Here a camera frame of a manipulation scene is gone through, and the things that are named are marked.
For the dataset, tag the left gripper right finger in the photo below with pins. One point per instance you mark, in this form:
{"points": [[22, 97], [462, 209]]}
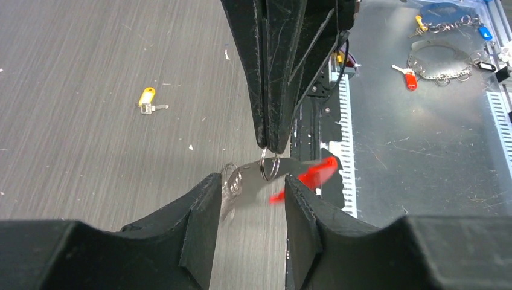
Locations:
{"points": [[329, 249]]}

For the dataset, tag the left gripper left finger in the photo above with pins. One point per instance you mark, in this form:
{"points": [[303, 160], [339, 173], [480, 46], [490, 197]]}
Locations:
{"points": [[172, 248]]}

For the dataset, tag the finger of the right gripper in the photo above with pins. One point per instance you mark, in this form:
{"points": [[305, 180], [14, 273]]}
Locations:
{"points": [[244, 18], [299, 37]]}

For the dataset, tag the red handled metal keyring holder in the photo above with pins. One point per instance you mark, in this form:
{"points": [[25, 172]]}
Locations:
{"points": [[252, 177]]}

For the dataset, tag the grey metal keyring holder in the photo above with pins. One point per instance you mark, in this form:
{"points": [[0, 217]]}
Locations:
{"points": [[440, 61]]}

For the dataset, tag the red tagged key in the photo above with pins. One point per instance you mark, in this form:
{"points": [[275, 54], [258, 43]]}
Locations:
{"points": [[410, 77]]}

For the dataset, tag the yellow tagged key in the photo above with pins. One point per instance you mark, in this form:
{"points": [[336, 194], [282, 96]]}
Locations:
{"points": [[145, 102]]}

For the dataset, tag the black tagged key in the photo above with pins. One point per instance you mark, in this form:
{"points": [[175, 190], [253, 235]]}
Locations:
{"points": [[484, 66]]}

